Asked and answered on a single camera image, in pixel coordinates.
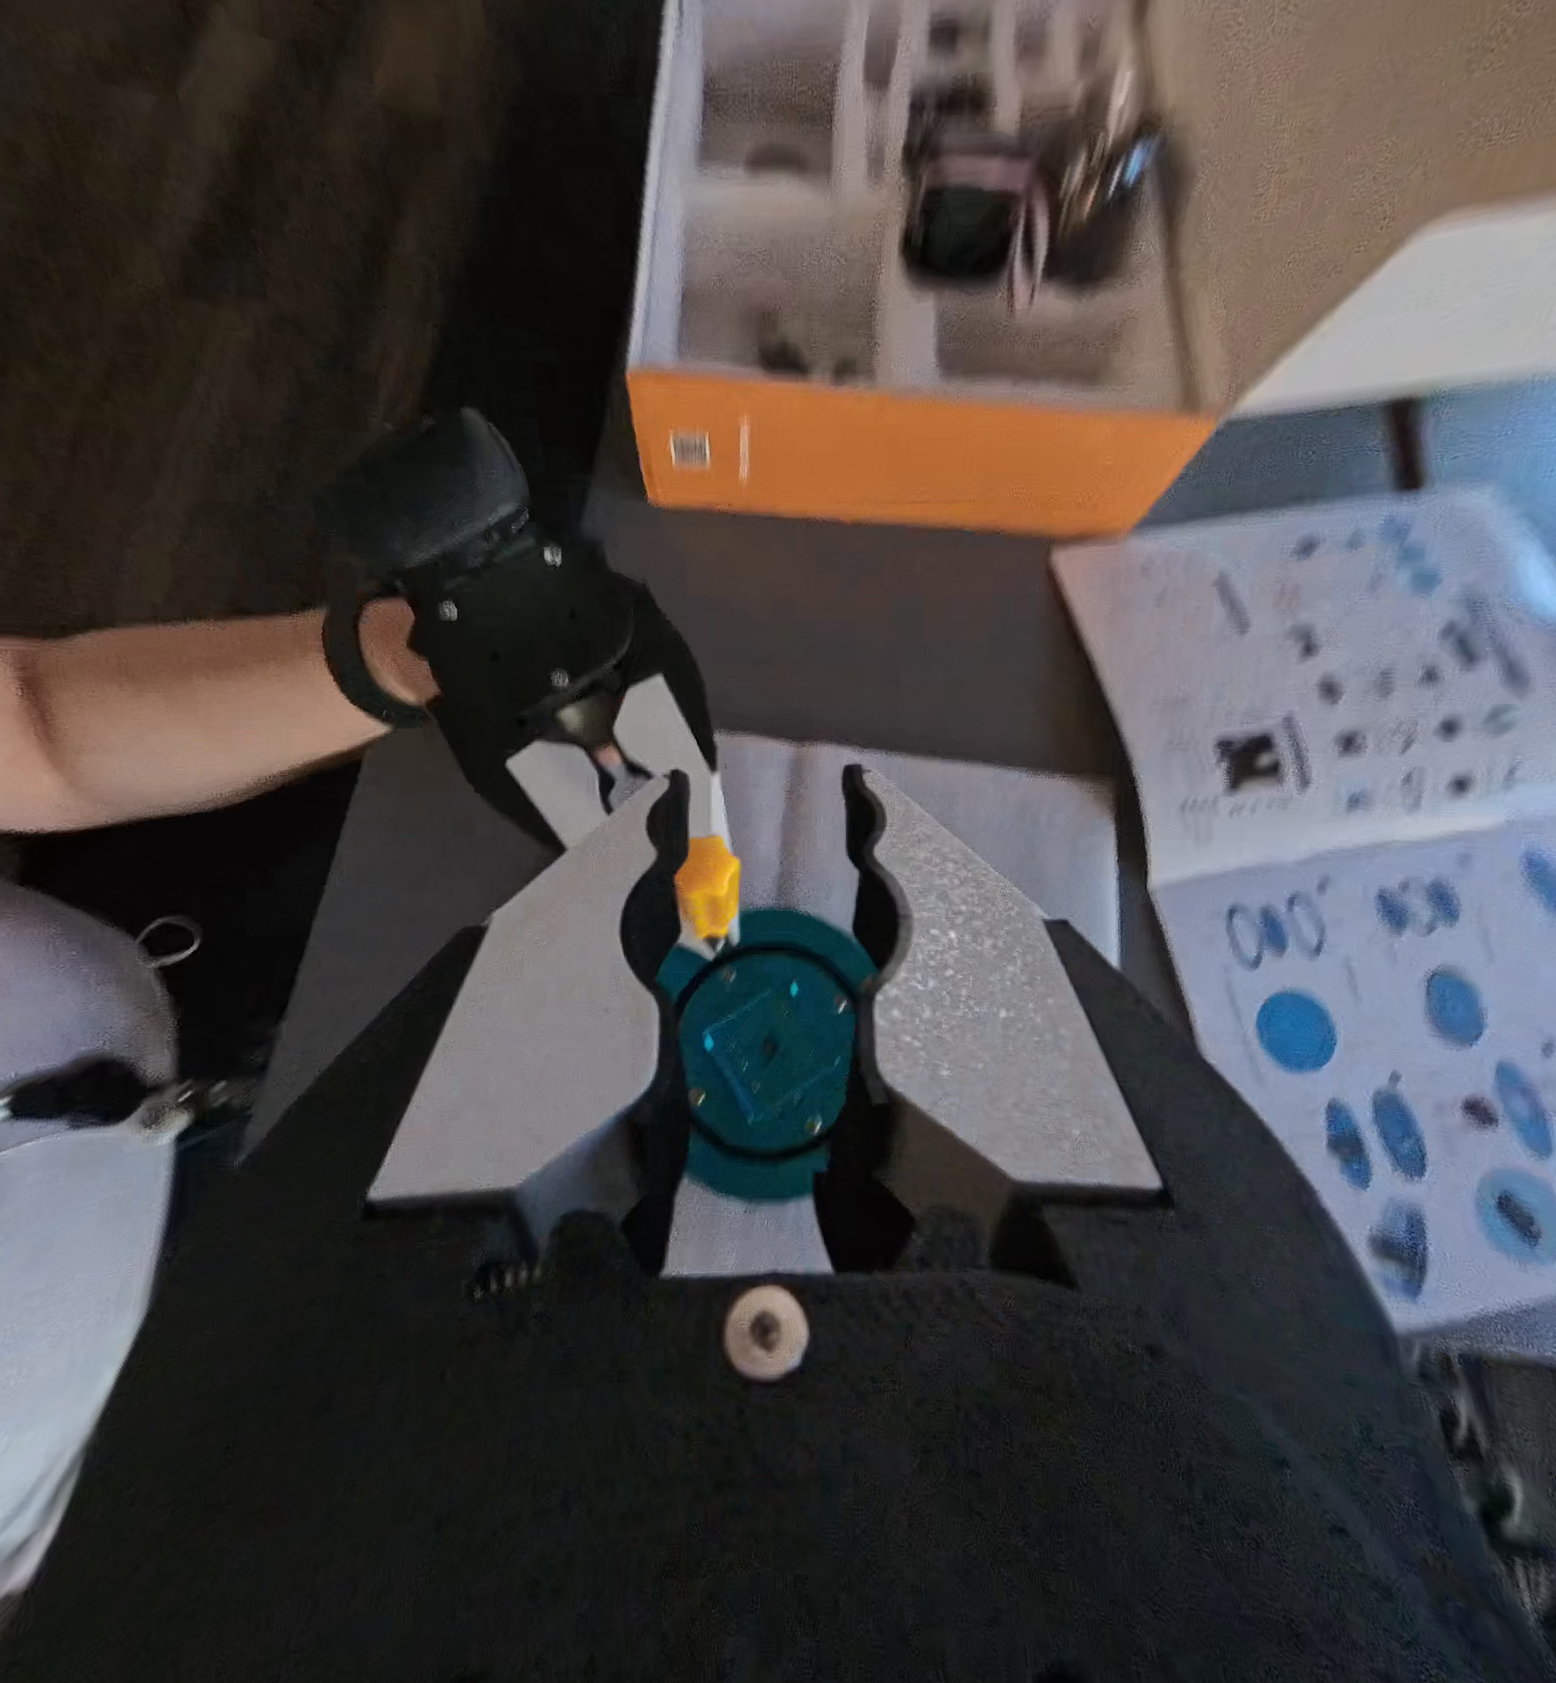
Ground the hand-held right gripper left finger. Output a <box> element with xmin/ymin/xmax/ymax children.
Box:
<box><xmin>367</xmin><ymin>769</ymin><xmax>690</xmax><ymax>1206</ymax></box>

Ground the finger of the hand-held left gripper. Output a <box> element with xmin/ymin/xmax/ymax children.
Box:
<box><xmin>507</xmin><ymin>729</ymin><xmax>666</xmax><ymax>856</ymax></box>
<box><xmin>613</xmin><ymin>670</ymin><xmax>736</xmax><ymax>853</ymax></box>

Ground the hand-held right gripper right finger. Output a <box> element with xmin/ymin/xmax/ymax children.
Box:
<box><xmin>840</xmin><ymin>765</ymin><xmax>1168</xmax><ymax>1211</ymax></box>

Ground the yellow-handled screwdriver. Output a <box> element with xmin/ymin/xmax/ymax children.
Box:
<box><xmin>672</xmin><ymin>837</ymin><xmax>745</xmax><ymax>946</ymax></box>

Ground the blue round turntable base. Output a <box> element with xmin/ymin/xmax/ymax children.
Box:
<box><xmin>652</xmin><ymin>907</ymin><xmax>882</xmax><ymax>1204</ymax></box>

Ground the person's left forearm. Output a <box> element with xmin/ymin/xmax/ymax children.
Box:
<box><xmin>0</xmin><ymin>611</ymin><xmax>371</xmax><ymax>833</ymax></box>

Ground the dark desk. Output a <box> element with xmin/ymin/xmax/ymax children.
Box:
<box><xmin>240</xmin><ymin>367</ymin><xmax>1556</xmax><ymax>1330</ymax></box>

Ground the black wristband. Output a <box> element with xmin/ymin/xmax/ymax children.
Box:
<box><xmin>320</xmin><ymin>584</ymin><xmax>437</xmax><ymax>731</ymax></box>

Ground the orange cardboard box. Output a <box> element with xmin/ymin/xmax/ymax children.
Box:
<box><xmin>625</xmin><ymin>0</ymin><xmax>1556</xmax><ymax>541</ymax></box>

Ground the open instruction manual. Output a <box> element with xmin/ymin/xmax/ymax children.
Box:
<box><xmin>1050</xmin><ymin>485</ymin><xmax>1556</xmax><ymax>1335</ymax></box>

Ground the person's white shirt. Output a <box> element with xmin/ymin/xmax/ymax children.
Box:
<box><xmin>0</xmin><ymin>867</ymin><xmax>188</xmax><ymax>1606</ymax></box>

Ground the dark bag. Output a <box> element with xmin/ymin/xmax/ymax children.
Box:
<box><xmin>901</xmin><ymin>79</ymin><xmax>1174</xmax><ymax>310</ymax></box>

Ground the black strap with metal ring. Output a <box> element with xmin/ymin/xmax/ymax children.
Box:
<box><xmin>0</xmin><ymin>1052</ymin><xmax>259</xmax><ymax>1143</ymax></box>

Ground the black coiled cable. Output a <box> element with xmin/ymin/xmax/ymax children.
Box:
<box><xmin>1421</xmin><ymin>1355</ymin><xmax>1556</xmax><ymax>1683</ymax></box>

